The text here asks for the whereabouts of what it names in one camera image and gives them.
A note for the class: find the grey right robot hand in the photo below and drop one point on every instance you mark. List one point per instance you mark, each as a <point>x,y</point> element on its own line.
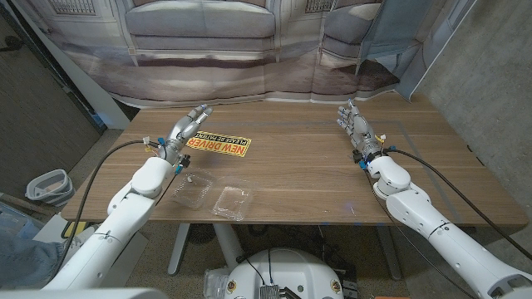
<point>361,133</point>

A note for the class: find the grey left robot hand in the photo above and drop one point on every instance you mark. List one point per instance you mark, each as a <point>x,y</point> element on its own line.
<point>180,133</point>

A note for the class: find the yellow new driver bumper sticker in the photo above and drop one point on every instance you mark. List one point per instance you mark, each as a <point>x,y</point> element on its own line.
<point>220,144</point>

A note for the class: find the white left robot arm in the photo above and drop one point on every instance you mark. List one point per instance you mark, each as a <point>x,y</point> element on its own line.
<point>104,241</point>

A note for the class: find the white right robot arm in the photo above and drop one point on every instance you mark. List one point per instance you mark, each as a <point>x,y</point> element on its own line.
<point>457,249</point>

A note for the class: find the clear plastic clamshell container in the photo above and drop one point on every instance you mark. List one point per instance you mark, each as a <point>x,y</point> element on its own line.
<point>232,201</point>

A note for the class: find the printed sofa backdrop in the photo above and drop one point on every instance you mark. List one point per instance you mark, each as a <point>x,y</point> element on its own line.
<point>199,70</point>

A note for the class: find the black round fan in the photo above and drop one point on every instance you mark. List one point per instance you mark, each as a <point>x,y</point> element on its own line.
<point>201,234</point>

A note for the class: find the grey table leg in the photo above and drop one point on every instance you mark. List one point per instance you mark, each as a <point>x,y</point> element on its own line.
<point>388,253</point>

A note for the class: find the grey collapsible bucket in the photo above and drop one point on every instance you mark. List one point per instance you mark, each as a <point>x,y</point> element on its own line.
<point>50,189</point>

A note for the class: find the yellow black floor object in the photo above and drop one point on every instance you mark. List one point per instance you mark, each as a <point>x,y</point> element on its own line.
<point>72,228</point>

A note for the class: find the clear plastic package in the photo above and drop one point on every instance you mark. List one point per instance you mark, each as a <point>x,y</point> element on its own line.
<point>214,282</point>

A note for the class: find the white robot torso dome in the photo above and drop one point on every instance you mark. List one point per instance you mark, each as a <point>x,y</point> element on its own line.
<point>287,270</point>

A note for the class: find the blue plastic storage bin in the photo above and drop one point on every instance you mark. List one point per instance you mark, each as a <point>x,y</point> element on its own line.
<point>12,218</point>

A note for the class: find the person's leg in jeans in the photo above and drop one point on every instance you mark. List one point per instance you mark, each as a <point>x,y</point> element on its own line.
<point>21,257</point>

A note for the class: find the white slanted post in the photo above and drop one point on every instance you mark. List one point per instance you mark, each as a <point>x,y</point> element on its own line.
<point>85,85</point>

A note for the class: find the white table leg frame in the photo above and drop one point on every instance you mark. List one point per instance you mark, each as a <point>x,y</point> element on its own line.
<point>226,245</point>

